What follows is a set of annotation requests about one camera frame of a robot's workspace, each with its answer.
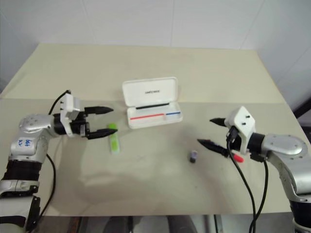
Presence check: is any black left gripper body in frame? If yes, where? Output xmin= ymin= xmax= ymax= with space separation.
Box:
xmin=69 ymin=107 xmax=91 ymax=139

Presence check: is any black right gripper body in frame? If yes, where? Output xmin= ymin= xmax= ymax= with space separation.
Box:
xmin=226 ymin=126 xmax=242 ymax=151

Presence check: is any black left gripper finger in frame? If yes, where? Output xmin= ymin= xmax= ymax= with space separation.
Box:
xmin=84 ymin=106 xmax=114 ymax=115
xmin=86 ymin=129 xmax=119 ymax=140

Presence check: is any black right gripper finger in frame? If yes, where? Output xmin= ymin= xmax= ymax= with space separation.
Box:
xmin=209 ymin=117 xmax=228 ymax=127
xmin=197 ymin=138 xmax=230 ymax=158

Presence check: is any red and black marker pen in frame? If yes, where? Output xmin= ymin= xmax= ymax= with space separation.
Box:
xmin=229 ymin=151 xmax=244 ymax=163

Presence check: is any white plastic pencil case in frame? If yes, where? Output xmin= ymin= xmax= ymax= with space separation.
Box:
xmin=121 ymin=77 xmax=184 ymax=129

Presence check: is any metal table leg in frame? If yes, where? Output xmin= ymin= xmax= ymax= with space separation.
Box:
xmin=209 ymin=215 xmax=222 ymax=233

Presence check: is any dark rounded shape under table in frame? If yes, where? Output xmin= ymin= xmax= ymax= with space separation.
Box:
xmin=167 ymin=215 xmax=195 ymax=233

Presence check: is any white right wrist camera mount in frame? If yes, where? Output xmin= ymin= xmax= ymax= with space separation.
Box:
xmin=225 ymin=106 xmax=257 ymax=155

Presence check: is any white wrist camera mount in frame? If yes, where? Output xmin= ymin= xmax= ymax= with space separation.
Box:
xmin=225 ymin=106 xmax=257 ymax=155
xmin=59 ymin=93 xmax=82 ymax=138

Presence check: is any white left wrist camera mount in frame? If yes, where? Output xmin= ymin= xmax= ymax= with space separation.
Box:
xmin=59 ymin=93 xmax=82 ymax=138

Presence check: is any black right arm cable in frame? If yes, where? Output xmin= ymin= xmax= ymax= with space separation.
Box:
xmin=226 ymin=126 xmax=269 ymax=233

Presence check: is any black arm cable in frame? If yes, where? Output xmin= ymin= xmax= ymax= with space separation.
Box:
xmin=37 ymin=90 xmax=72 ymax=219
xmin=226 ymin=126 xmax=269 ymax=233

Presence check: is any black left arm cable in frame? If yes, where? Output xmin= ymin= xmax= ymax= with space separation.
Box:
xmin=37 ymin=90 xmax=72 ymax=219

